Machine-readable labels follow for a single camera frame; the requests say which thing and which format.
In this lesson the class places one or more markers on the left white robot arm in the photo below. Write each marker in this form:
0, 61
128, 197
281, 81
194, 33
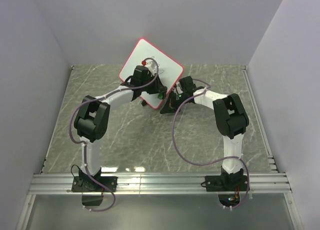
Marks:
92, 117

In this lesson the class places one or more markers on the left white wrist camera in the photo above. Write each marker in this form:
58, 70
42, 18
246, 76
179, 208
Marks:
152, 67

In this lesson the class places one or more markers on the aluminium rail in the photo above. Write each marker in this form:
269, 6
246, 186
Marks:
157, 184
56, 122
270, 157

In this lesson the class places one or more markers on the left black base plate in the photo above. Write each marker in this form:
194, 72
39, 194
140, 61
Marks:
83, 183

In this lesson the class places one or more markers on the green bone-shaped eraser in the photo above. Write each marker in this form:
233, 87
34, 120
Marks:
161, 96

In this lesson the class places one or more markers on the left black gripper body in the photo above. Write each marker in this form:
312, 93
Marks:
153, 88

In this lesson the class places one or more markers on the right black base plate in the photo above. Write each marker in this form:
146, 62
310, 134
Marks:
225, 183

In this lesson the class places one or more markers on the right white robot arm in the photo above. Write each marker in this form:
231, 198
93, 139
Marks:
230, 117

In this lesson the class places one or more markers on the aluminium left side rail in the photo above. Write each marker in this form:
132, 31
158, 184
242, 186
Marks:
56, 122

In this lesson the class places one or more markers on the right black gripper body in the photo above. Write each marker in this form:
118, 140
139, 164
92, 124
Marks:
175, 100

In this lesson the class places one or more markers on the aluminium right side rail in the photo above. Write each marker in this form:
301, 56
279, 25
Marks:
270, 157

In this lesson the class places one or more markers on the pink-framed whiteboard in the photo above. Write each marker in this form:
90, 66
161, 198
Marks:
169, 73

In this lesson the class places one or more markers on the aluminium front rail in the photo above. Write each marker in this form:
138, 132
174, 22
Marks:
157, 184

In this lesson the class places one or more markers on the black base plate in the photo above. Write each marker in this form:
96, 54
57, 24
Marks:
83, 183
225, 183

